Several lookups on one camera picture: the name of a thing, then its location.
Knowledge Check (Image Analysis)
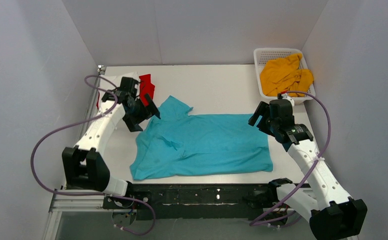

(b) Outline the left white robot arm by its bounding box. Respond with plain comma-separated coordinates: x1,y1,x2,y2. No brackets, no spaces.
62,73,160,196

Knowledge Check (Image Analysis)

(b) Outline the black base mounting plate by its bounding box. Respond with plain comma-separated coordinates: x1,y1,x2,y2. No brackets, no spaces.
101,183,300,221

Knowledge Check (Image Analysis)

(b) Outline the white folded t shirt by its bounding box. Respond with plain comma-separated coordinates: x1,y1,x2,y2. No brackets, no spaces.
99,71,140,90

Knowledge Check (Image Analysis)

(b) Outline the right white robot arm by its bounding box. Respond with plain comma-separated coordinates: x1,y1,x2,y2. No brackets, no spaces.
248,99,367,240

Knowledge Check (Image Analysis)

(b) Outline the red folded t shirt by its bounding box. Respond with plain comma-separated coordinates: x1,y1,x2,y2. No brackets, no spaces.
111,74,155,113

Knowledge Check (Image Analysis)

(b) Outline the yellow crumpled t shirt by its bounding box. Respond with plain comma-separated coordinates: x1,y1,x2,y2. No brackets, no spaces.
259,53,314,97

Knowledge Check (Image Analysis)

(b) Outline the white plastic basket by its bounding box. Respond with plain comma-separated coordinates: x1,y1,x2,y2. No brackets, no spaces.
253,47,315,105

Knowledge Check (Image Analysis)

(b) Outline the turquoise t shirt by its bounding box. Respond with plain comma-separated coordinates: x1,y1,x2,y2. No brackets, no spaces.
130,96,273,181

